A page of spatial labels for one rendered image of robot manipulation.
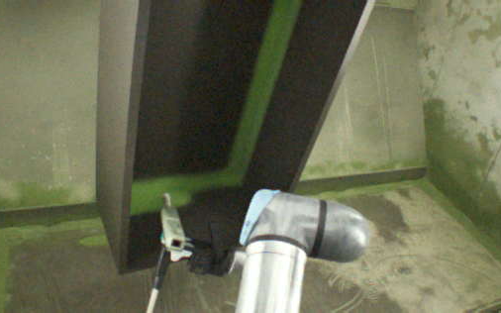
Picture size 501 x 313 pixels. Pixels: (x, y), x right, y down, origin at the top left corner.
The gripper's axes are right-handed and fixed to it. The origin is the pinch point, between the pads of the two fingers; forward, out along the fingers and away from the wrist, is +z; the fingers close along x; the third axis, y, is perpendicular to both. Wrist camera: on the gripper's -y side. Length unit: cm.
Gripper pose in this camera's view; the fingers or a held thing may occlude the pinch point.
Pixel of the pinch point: (166, 238)
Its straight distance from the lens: 136.0
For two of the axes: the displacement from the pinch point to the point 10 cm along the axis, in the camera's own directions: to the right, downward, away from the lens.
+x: -2.5, -1.9, 9.5
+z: -9.1, -3.0, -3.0
